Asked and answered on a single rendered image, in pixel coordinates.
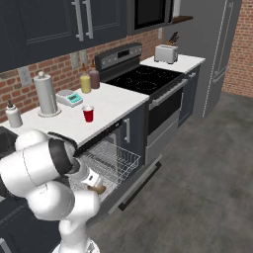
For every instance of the white toaster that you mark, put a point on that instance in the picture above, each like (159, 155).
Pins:
(166, 53)

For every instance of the dark sink cupboard front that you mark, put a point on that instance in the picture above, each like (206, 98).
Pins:
(23, 230)

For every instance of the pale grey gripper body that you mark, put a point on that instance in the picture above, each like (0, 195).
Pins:
(96, 188)

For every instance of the black electric stove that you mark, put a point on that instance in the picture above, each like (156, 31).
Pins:
(141, 80)

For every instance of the white kitchen scale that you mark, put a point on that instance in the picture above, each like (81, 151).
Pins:
(69, 98)

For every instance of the black microwave oven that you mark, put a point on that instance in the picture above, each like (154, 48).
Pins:
(150, 15)

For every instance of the white paper towel roll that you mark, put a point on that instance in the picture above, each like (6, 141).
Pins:
(46, 94)

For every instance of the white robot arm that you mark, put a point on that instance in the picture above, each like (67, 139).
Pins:
(36, 171)

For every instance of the white wall outlet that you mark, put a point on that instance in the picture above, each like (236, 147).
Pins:
(84, 57)
(25, 75)
(75, 60)

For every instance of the narrow dark upper cupboard door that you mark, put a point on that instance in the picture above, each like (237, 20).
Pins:
(108, 16)

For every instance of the dark lower cupboard door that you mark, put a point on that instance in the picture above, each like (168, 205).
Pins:
(136, 131)

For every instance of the grey fridge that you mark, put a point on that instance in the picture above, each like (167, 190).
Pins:
(204, 49)

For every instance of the dark sink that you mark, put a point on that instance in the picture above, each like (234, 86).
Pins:
(6, 141)

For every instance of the wooden knife block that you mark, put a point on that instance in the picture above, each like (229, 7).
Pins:
(172, 40)

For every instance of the white soap dispenser bottle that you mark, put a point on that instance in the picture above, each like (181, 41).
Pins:
(14, 117)

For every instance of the red plastic cup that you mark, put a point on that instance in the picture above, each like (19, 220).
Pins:
(88, 114)

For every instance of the wide dark upper cupboard door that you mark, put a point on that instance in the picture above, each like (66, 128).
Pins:
(36, 29)

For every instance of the brown squeeze bottle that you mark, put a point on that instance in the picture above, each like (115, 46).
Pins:
(95, 79)

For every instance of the dark wooden shelf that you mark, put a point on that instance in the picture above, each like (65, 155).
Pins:
(181, 19)

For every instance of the yellow squeeze bottle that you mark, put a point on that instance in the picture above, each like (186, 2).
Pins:
(85, 84)

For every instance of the grey oven drawer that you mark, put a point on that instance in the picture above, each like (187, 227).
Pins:
(161, 143)

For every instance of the dishwasher door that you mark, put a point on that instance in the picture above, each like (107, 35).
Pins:
(131, 187)

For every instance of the dark lower cupboard run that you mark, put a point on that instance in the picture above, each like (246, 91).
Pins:
(189, 95)

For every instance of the black oven door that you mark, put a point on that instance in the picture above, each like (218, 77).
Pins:
(164, 112)

